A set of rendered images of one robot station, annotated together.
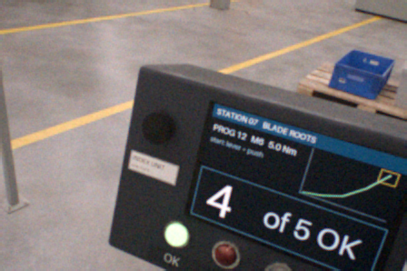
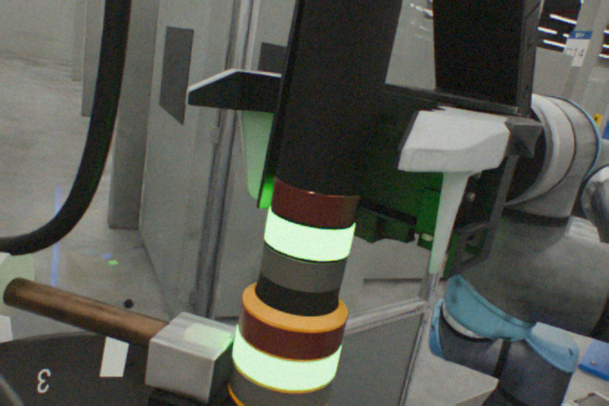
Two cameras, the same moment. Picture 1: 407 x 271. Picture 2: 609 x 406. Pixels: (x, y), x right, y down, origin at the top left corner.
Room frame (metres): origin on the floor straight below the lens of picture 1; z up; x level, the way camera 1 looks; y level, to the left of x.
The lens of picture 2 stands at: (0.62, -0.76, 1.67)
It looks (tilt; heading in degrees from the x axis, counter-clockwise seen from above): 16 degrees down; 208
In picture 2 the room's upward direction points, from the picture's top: 11 degrees clockwise
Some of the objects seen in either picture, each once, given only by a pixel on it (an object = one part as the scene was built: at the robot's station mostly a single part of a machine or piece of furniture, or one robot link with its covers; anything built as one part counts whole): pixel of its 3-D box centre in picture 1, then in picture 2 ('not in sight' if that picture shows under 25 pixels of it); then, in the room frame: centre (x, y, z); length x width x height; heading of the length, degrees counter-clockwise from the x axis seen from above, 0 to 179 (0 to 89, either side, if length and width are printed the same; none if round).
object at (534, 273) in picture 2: not in sight; (521, 270); (0.16, -0.78, 1.54); 0.11 x 0.08 x 0.11; 97
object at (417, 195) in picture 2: not in sight; (449, 164); (0.32, -0.83, 1.63); 0.12 x 0.08 x 0.09; 171
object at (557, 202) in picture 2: not in sight; (535, 149); (0.17, -0.80, 1.63); 0.11 x 0.08 x 0.09; 171
